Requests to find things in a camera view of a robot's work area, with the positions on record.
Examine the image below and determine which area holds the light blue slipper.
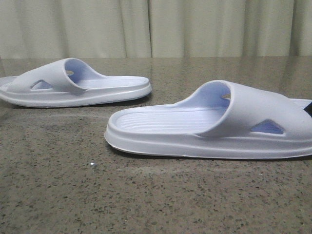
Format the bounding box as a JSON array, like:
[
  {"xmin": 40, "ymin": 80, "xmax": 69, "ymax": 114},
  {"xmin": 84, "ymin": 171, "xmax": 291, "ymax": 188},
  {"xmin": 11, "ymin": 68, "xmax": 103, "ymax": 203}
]
[
  {"xmin": 0, "ymin": 58, "xmax": 152, "ymax": 108},
  {"xmin": 104, "ymin": 80, "xmax": 312, "ymax": 159}
]

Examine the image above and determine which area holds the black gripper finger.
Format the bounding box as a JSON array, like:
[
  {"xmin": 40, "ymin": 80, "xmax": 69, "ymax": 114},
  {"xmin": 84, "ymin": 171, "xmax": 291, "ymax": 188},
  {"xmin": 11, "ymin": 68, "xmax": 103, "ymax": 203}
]
[{"xmin": 303, "ymin": 99, "xmax": 312, "ymax": 117}]

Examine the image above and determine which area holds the beige curtain backdrop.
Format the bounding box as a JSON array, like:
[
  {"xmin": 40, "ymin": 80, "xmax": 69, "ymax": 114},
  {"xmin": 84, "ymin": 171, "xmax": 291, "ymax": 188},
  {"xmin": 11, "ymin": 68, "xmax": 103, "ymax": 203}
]
[{"xmin": 0, "ymin": 0, "xmax": 312, "ymax": 59}]

